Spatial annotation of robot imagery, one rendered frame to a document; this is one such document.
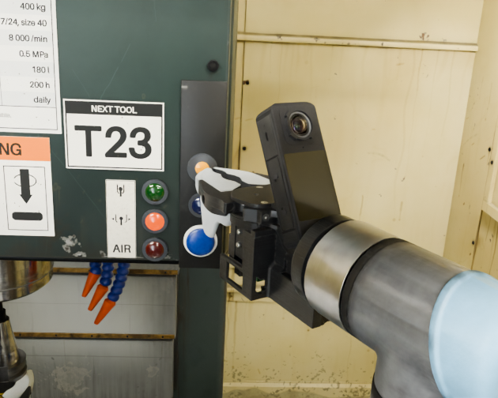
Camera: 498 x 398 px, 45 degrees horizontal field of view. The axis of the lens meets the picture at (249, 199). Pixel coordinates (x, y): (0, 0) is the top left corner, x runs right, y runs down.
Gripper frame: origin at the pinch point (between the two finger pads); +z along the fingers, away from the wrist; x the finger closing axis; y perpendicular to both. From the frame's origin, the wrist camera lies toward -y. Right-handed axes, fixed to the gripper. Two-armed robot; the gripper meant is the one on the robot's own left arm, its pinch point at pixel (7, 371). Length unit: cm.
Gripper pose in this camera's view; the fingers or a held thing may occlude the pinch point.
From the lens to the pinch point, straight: 102.5
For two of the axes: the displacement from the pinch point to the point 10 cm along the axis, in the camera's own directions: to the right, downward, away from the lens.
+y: -0.5, 9.5, 3.1
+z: -0.5, -3.1, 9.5
